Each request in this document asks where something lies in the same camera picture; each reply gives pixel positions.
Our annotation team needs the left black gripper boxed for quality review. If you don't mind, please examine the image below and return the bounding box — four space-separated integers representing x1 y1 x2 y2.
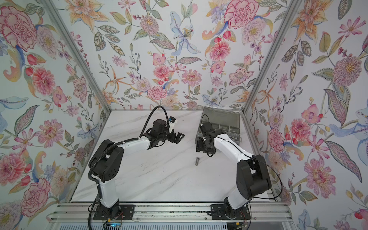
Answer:
157 129 185 142

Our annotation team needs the silver bolt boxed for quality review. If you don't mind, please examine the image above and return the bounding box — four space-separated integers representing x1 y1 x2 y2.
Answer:
195 157 200 166

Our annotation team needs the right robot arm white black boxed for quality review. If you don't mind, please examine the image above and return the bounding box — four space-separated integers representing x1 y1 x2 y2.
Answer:
196 122 271 211

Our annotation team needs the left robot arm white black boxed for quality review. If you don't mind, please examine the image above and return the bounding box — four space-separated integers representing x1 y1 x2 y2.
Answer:
88 117 185 209

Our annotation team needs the grey plastic organizer box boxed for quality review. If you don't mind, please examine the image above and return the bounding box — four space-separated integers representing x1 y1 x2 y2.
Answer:
201 106 242 144

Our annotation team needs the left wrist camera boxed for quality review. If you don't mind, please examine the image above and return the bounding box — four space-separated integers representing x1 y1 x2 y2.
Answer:
168 116 177 133

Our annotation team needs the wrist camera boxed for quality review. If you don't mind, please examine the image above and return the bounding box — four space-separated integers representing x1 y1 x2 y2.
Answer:
168 116 177 133
200 122 213 134

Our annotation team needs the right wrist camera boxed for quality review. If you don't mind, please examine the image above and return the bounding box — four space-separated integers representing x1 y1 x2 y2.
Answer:
200 122 213 134

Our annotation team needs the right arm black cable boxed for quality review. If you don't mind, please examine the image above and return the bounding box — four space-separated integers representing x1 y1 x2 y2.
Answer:
200 114 283 230

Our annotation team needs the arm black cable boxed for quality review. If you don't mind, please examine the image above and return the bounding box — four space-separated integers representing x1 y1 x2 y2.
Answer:
87 105 169 230
200 114 283 230

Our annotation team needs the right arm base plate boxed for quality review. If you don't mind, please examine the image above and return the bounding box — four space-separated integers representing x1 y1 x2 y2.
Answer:
208 204 251 220

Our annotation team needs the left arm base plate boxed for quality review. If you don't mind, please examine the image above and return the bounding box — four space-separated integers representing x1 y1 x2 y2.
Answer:
93 204 135 220

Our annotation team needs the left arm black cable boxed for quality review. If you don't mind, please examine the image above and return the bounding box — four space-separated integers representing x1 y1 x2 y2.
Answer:
87 105 169 230

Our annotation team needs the aluminium front rail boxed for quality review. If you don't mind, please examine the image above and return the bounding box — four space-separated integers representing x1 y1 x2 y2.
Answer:
47 202 292 223

